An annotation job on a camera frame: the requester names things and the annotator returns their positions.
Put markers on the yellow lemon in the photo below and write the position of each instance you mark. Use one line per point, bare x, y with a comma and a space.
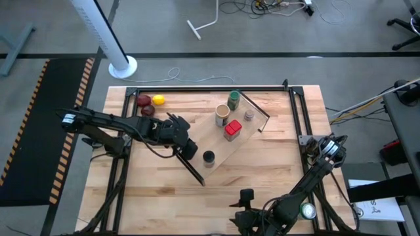
159, 100

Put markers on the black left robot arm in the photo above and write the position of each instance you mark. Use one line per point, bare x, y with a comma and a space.
108, 121

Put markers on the black aluminium rig frame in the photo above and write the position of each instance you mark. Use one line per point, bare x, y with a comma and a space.
197, 88

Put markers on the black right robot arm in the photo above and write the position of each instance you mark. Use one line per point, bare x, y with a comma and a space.
308, 183

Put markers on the green lid spice jar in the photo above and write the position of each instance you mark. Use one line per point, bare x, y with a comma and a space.
234, 95

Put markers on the black desk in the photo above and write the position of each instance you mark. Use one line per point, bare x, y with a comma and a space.
403, 131

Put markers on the dark red apple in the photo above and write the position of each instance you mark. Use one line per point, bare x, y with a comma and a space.
143, 100
148, 110

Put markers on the white fan stand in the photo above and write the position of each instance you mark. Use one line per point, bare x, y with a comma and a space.
98, 29

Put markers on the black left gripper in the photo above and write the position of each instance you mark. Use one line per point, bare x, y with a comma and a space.
172, 131

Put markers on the black lid orange spice jar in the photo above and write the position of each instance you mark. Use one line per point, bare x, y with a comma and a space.
209, 155

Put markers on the white paper sheet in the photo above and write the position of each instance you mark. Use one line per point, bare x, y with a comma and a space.
380, 209

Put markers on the black mat with orange stripes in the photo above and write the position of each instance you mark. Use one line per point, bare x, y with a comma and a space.
33, 131

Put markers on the red and black bag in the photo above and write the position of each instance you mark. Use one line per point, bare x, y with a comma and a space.
392, 152

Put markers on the tan paper cup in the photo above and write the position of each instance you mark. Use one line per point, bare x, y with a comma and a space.
222, 110

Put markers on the red lid spice container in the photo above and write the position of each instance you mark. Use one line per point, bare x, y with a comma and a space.
233, 128

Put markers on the white T-shaped stand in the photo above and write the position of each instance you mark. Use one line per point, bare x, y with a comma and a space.
194, 30

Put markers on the black office chair base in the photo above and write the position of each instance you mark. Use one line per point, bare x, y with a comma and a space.
405, 25

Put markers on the small brown lid jar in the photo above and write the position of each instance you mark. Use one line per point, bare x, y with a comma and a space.
249, 114

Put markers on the grey table leg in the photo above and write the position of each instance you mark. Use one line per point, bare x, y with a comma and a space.
16, 49

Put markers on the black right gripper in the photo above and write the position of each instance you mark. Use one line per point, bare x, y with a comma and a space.
252, 223

